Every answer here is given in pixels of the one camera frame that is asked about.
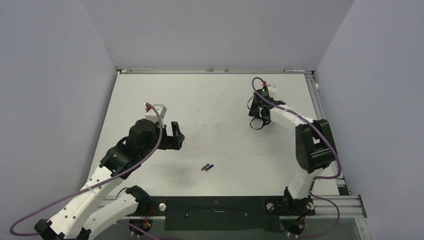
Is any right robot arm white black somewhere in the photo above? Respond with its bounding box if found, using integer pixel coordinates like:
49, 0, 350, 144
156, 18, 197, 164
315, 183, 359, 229
248, 94, 336, 216

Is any aluminium frame rail back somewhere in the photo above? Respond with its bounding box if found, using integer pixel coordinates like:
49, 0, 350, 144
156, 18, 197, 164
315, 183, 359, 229
117, 68, 314, 75

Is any blue AAA battery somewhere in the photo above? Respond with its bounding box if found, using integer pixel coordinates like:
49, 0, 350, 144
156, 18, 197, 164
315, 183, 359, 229
205, 164, 214, 172

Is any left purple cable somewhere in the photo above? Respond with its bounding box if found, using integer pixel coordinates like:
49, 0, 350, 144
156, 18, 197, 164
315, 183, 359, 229
9, 102, 165, 237

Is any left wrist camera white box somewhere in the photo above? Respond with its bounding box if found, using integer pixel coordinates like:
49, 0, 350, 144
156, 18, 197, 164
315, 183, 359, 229
144, 104, 167, 123

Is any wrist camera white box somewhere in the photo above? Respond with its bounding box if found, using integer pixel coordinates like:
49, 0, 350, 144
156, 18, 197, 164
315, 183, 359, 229
264, 85, 278, 95
144, 104, 167, 123

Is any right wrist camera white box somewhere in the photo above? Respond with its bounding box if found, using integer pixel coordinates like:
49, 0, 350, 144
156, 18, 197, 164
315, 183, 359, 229
264, 85, 278, 95

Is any aluminium frame rail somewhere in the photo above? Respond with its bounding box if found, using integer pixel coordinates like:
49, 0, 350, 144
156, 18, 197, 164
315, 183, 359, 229
117, 68, 314, 75
304, 72, 351, 196

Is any aluminium frame rail right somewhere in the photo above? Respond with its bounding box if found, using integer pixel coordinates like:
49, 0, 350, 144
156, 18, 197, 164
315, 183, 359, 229
304, 72, 351, 196

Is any orange black AAA battery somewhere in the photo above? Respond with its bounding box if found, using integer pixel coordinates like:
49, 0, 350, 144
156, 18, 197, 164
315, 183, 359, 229
201, 163, 210, 171

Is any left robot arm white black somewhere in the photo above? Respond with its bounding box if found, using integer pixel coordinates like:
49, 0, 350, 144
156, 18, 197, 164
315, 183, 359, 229
34, 118, 185, 240

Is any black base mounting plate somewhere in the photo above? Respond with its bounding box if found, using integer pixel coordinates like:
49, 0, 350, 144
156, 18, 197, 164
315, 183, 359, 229
129, 196, 316, 232

